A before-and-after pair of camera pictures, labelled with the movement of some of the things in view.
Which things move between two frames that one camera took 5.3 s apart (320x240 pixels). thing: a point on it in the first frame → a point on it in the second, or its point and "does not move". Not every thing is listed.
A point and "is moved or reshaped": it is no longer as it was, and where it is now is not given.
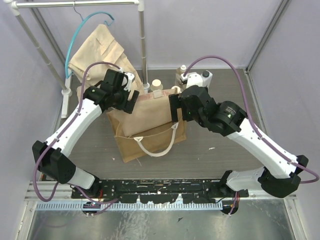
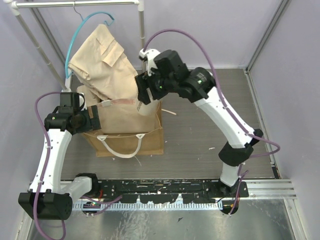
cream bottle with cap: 178,89 is moved or reshaped
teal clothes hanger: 82,21 does not move
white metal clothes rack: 15,7 does not move
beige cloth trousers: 99,46 does not move
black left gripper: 131,102 → 94,118
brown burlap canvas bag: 149,130 is moved or reshaped
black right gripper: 176,102 → 142,81
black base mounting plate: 158,190 does not move
